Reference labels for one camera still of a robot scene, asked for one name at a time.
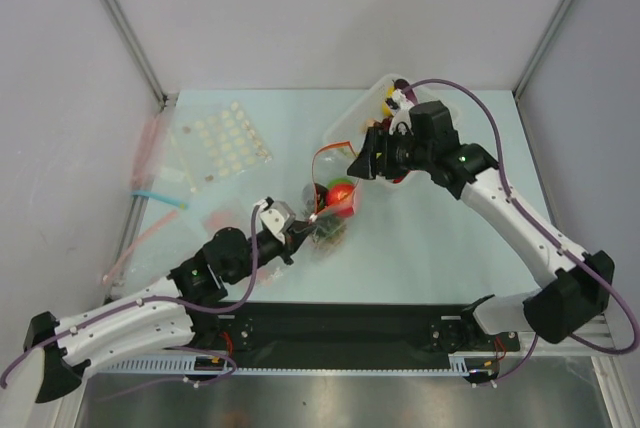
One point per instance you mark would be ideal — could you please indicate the clear pink-dotted zip bag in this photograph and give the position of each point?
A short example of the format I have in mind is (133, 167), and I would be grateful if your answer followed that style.
(235, 215)

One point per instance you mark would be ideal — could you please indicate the purple toy eggplant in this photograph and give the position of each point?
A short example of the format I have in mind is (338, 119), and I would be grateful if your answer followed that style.
(401, 84)

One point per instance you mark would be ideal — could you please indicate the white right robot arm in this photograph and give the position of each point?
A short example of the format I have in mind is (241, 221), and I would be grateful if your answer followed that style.
(574, 285)

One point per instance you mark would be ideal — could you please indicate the yellow toy pear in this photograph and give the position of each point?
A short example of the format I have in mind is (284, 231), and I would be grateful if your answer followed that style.
(389, 107)

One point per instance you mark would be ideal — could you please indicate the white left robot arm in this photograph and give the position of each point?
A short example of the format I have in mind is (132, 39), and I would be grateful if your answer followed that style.
(181, 310)

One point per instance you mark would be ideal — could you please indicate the slotted white cable duct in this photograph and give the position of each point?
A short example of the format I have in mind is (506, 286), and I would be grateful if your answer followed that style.
(302, 362)

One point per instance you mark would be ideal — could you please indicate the left aluminium frame post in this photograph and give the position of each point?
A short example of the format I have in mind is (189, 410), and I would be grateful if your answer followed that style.
(134, 47)

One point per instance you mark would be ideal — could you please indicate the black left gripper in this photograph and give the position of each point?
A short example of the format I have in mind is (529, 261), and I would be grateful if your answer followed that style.
(295, 235)

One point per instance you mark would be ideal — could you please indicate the orange toy pineapple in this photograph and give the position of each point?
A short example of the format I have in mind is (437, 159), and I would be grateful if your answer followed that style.
(328, 233)

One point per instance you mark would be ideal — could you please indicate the green toy melon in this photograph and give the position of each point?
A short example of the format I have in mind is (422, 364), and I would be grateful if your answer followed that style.
(339, 181)

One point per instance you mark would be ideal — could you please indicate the right aluminium frame post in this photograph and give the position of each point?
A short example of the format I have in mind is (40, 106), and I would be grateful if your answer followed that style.
(550, 33)

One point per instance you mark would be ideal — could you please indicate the aluminium frame post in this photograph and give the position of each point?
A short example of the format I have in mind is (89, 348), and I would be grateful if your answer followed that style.
(550, 33)
(134, 47)

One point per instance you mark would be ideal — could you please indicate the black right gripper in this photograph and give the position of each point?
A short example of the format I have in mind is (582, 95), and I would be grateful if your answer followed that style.
(375, 154)

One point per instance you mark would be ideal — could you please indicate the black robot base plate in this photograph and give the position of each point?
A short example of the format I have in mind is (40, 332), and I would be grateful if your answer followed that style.
(406, 330)

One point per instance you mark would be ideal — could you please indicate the dark toy grapes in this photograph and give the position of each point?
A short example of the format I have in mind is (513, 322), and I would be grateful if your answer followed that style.
(383, 124)

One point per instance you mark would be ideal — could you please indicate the clear cream-dotted zip bag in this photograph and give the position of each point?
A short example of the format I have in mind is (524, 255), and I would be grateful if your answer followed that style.
(211, 143)

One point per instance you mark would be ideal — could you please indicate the red toy apple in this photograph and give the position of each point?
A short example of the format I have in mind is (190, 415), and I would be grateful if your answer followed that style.
(341, 201)

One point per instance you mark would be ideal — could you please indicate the clear red-zipper zip bag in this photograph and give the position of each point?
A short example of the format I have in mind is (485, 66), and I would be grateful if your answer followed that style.
(329, 162)

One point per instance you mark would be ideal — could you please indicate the white perforated plastic basket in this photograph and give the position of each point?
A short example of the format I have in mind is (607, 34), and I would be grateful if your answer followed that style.
(349, 126)

